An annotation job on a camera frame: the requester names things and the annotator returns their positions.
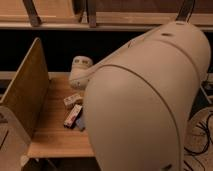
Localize metal shelf bracket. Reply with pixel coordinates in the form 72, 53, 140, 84
22, 0, 41, 27
86, 0, 96, 28
176, 0, 195, 22

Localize right metal shelf bracket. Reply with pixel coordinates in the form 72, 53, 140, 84
176, 0, 195, 22

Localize blue grey sponge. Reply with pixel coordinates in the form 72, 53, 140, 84
76, 117, 85, 131

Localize black floor cables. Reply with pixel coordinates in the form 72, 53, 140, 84
183, 111, 213, 171

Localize left wooden side panel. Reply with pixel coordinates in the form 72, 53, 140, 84
0, 38, 49, 145

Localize middle metal shelf bracket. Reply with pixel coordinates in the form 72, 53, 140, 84
86, 0, 96, 28

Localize left metal shelf bracket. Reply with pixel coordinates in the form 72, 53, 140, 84
22, 0, 41, 27

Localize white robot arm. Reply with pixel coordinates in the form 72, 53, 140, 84
69, 21, 211, 171

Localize red and white box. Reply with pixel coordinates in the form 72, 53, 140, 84
64, 104, 82, 128

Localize wooden upper shelf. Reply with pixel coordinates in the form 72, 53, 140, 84
0, 0, 213, 26

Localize white rectangular box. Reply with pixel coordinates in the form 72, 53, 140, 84
63, 93, 83, 109

